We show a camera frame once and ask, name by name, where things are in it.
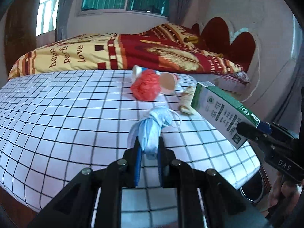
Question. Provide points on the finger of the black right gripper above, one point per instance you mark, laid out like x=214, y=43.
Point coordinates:
x=260, y=134

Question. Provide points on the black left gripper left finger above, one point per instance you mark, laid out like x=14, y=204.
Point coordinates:
x=93, y=192

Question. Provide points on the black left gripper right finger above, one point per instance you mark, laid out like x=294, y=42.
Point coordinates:
x=204, y=198

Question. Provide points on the green white milk carton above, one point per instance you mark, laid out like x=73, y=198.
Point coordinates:
x=222, y=111

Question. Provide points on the beige paper bag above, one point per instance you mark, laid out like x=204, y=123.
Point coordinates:
x=186, y=100

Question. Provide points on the blue face mask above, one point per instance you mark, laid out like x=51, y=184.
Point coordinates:
x=148, y=129

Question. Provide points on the red plastic bag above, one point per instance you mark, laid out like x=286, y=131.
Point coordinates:
x=146, y=87

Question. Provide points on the black round trash bin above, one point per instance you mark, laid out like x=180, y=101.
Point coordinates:
x=256, y=187

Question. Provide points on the person's right hand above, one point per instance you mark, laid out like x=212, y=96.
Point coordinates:
x=288, y=189

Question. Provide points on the bed with grey mattress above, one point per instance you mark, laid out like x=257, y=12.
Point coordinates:
x=225, y=82

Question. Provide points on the white grid-pattern table cloth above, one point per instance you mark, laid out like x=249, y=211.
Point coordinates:
x=55, y=124

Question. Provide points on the red white paper cup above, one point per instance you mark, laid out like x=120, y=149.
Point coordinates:
x=168, y=82

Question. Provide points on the red heart-shaped headboard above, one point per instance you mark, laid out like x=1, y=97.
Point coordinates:
x=216, y=37

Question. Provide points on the red yellow patterned quilt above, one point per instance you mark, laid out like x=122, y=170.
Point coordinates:
x=167, y=48

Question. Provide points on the blue white paper cup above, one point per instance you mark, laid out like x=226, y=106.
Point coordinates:
x=137, y=71

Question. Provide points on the brown wooden wardrobe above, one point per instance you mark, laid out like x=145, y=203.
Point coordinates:
x=20, y=30

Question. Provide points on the small side window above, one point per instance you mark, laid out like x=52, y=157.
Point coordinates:
x=46, y=16

